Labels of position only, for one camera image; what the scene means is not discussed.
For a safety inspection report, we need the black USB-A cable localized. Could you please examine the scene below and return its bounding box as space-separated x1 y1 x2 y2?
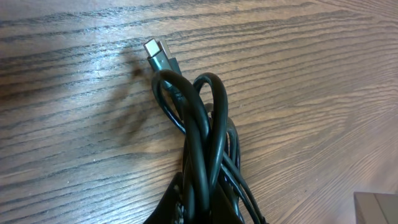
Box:
150 68 270 224

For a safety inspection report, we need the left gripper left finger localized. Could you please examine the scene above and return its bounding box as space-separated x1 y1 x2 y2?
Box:
144 172 185 224

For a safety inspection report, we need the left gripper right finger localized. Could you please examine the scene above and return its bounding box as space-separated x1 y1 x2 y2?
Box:
214 184 242 224

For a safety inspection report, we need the black USB-C cable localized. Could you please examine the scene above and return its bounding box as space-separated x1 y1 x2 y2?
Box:
142 37 243 224

